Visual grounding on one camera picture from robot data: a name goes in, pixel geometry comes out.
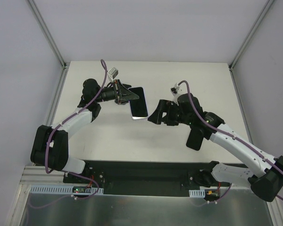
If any right white cable duct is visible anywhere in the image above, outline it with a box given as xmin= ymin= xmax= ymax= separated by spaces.
xmin=189 ymin=189 xmax=206 ymax=198

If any left aluminium frame post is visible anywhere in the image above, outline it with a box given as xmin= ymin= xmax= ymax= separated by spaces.
xmin=26 ymin=0 xmax=67 ymax=69

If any right aluminium frame post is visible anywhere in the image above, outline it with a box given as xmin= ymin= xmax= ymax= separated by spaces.
xmin=229 ymin=0 xmax=276 ymax=71

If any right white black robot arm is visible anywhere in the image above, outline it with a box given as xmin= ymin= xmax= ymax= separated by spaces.
xmin=148 ymin=94 xmax=283 ymax=202

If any left white cable duct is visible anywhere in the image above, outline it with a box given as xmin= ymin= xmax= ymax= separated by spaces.
xmin=30 ymin=185 xmax=104 ymax=195

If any white cable duct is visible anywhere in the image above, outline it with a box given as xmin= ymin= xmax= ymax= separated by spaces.
xmin=189 ymin=189 xmax=206 ymax=198
xmin=30 ymin=185 xmax=104 ymax=195

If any lilac phone case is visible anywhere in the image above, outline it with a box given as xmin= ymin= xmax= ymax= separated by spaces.
xmin=132 ymin=116 xmax=148 ymax=121

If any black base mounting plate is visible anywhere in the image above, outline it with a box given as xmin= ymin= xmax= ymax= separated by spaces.
xmin=35 ymin=159 xmax=253 ymax=196

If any purple cable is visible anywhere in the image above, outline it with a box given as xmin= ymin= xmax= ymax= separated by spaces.
xmin=178 ymin=80 xmax=283 ymax=208
xmin=28 ymin=58 xmax=108 ymax=209

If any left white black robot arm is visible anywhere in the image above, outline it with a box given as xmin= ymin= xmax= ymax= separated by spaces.
xmin=30 ymin=79 xmax=142 ymax=183

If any front aluminium rail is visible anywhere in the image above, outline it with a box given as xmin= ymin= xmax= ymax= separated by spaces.
xmin=20 ymin=166 xmax=64 ymax=185

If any black smartphone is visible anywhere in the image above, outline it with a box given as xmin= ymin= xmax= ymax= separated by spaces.
xmin=129 ymin=87 xmax=148 ymax=117
xmin=122 ymin=83 xmax=132 ymax=89

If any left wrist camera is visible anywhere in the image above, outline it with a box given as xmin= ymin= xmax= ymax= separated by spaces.
xmin=108 ymin=67 xmax=118 ymax=82

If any black phone case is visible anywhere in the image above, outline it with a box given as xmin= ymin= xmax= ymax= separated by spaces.
xmin=186 ymin=128 xmax=204 ymax=151

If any aluminium frame post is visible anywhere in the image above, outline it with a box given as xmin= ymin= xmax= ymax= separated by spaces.
xmin=229 ymin=0 xmax=276 ymax=71
xmin=26 ymin=0 xmax=67 ymax=69

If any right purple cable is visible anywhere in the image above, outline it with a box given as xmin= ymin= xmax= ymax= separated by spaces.
xmin=178 ymin=80 xmax=283 ymax=208

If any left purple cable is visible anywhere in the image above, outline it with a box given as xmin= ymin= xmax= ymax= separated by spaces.
xmin=28 ymin=58 xmax=108 ymax=209

